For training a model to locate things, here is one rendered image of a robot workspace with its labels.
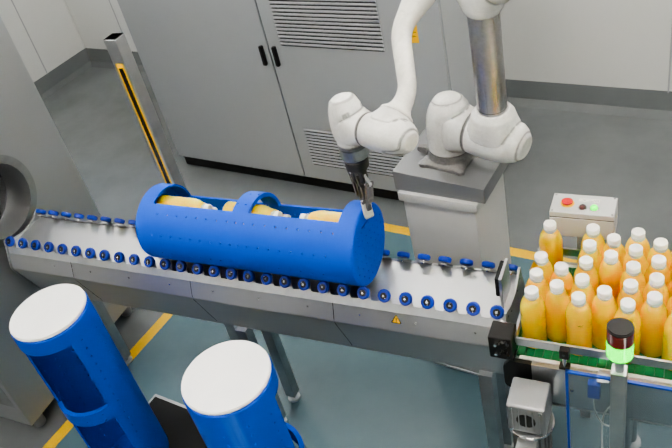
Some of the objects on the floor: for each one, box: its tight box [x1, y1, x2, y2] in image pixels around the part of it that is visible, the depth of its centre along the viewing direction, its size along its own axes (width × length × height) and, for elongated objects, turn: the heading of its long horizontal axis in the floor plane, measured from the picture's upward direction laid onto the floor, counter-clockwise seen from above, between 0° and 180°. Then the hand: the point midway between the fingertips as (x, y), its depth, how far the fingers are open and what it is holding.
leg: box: [261, 331, 301, 403], centre depth 323 cm, size 6×6×63 cm
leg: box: [91, 300, 133, 365], centre depth 365 cm, size 6×6×63 cm
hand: (367, 208), depth 238 cm, fingers closed
